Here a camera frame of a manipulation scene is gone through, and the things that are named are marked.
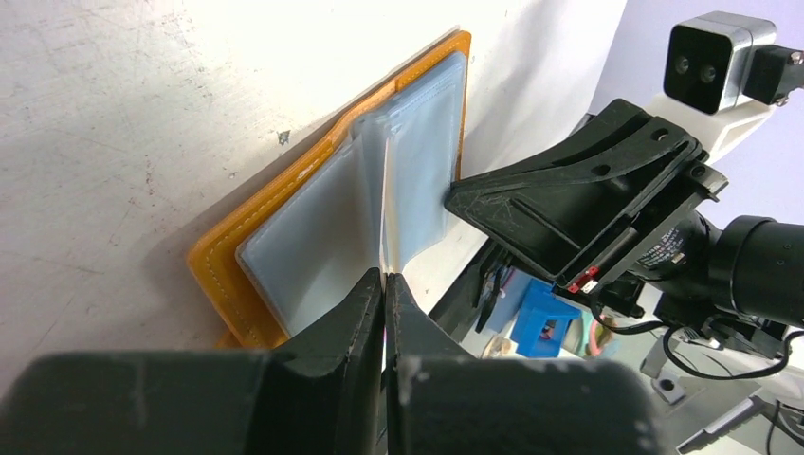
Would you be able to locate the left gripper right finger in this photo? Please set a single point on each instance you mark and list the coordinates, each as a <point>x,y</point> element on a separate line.
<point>443,400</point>

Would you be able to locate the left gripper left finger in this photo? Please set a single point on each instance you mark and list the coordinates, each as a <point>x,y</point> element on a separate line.
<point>315,394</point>

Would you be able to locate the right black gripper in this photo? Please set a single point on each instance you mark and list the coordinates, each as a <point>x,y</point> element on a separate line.
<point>615,205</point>

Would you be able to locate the yellow leather card holder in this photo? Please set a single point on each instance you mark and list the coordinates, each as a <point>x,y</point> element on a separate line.
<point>367,194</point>

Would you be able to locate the blue plastic object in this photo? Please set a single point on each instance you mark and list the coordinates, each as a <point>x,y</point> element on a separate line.
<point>542,322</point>

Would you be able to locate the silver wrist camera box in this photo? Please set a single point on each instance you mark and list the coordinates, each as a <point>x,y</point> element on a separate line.
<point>709,56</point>

